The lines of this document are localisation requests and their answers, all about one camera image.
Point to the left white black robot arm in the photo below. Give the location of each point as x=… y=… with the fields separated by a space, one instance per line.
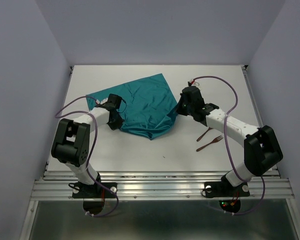
x=76 y=136

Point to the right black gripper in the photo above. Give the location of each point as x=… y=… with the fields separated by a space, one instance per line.
x=180 y=110

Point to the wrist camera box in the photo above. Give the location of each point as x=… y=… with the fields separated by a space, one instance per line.
x=191 y=95
x=114 y=101

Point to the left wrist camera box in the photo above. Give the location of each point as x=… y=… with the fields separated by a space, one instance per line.
x=114 y=101

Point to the brown wooden fork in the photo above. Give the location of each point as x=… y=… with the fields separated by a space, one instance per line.
x=215 y=140

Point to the aluminium frame rail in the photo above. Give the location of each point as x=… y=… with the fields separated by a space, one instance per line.
x=158 y=185

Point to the teal cloth napkin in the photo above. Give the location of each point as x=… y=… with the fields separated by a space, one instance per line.
x=149 y=109

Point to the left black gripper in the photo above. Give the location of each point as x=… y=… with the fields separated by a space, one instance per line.
x=118 y=124

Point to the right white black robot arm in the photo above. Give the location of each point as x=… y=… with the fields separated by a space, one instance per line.
x=261 y=148

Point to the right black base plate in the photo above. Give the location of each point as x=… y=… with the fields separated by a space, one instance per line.
x=222 y=189

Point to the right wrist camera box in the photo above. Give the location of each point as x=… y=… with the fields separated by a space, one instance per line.
x=191 y=95

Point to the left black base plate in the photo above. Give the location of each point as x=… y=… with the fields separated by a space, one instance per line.
x=83 y=191

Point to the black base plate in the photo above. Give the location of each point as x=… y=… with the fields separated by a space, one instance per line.
x=222 y=189
x=83 y=191

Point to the brown wooden spoon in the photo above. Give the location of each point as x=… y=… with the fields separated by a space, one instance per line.
x=202 y=135

